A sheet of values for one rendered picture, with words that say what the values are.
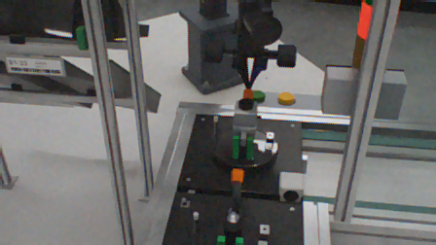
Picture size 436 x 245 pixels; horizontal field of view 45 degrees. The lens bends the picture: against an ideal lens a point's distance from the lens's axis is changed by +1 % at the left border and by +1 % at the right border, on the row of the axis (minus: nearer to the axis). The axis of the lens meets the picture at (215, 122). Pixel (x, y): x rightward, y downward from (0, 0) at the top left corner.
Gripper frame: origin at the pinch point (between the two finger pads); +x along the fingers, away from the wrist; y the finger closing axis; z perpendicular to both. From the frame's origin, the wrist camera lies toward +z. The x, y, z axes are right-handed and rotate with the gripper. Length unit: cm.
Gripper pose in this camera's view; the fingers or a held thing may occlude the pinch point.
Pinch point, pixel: (249, 75)
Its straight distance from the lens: 111.1
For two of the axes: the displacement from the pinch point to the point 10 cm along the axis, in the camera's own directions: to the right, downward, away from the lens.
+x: 0.0, 8.1, 5.9
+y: -9.9, -0.8, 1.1
